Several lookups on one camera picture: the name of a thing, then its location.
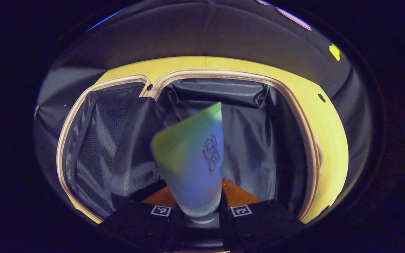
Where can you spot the pink suitcase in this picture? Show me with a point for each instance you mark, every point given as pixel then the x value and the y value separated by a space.
pixel 258 140

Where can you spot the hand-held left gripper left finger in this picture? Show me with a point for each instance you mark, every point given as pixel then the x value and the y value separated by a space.
pixel 142 225

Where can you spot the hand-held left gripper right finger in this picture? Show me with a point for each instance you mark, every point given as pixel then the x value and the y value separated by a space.
pixel 255 225

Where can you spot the white green skin care tube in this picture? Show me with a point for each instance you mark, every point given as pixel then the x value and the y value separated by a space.
pixel 192 168

